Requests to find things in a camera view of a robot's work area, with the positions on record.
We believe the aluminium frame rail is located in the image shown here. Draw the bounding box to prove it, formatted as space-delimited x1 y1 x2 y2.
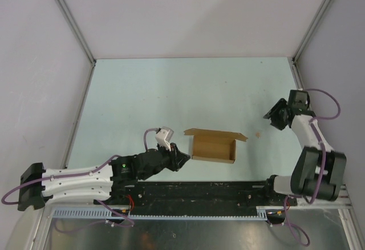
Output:
337 185 352 206

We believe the brown cardboard box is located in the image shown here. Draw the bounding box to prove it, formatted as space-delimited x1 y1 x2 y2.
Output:
184 128 248 164

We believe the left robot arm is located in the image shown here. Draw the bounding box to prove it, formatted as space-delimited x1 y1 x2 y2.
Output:
17 143 190 211

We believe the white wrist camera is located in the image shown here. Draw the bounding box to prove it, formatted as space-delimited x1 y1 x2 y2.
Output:
155 127 174 151
303 91 310 109

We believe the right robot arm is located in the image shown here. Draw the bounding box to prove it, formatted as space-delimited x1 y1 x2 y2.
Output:
263 90 347 205

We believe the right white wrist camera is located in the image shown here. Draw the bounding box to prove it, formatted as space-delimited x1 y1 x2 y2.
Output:
303 91 310 109

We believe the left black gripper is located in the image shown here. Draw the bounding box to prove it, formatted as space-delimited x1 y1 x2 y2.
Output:
140 140 190 180

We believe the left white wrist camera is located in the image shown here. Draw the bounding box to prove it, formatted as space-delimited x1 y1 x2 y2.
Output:
155 127 174 151

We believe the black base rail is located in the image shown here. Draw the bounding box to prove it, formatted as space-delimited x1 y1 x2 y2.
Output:
93 180 299 216

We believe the grey slotted cable duct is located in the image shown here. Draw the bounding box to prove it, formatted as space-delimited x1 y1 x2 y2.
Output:
52 207 267 221

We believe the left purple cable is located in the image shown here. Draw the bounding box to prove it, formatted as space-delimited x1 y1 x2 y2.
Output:
1 127 160 233

